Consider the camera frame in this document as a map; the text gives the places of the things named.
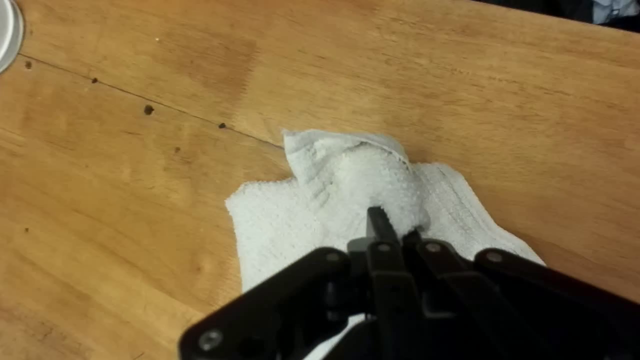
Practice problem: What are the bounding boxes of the white paper cup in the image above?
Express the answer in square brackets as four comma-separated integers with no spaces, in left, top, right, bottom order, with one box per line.
[0,0,24,74]

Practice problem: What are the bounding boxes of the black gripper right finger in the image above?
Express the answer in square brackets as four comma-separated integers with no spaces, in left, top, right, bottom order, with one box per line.
[402,232,534,360]

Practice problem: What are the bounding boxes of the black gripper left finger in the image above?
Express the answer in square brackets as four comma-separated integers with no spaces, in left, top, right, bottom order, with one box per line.
[351,205,428,360]

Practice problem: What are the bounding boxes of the white cloth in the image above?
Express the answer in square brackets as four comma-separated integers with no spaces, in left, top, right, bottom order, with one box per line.
[224,128,547,360]

